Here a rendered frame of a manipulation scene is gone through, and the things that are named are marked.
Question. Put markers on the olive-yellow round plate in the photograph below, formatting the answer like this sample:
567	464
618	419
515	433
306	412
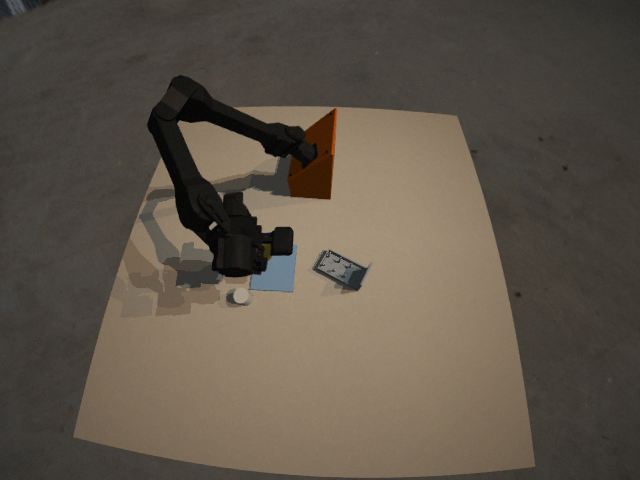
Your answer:
267	251

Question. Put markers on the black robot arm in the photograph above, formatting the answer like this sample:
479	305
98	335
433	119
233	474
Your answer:
197	202

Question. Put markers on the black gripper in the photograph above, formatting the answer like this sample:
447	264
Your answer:
280	239

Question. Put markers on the light blue flat mat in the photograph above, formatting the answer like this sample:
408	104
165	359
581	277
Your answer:
279	275

